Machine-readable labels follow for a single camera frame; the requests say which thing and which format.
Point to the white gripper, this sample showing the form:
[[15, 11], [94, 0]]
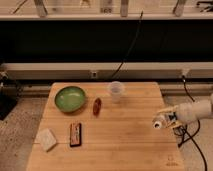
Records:
[[179, 112]]

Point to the clear plastic bottle white cap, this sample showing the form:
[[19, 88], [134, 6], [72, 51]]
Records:
[[164, 120]]

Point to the translucent plastic cup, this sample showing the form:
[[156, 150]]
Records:
[[116, 90]]

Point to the dark chocolate bar package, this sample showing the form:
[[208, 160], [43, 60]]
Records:
[[75, 134]]

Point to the green bowl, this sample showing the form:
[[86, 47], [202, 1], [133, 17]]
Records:
[[70, 99]]

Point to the white sponge block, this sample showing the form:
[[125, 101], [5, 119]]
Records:
[[46, 139]]

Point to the black equipment at left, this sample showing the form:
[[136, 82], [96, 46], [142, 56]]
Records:
[[7, 103]]

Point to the white wall outlet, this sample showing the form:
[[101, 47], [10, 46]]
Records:
[[94, 74]]

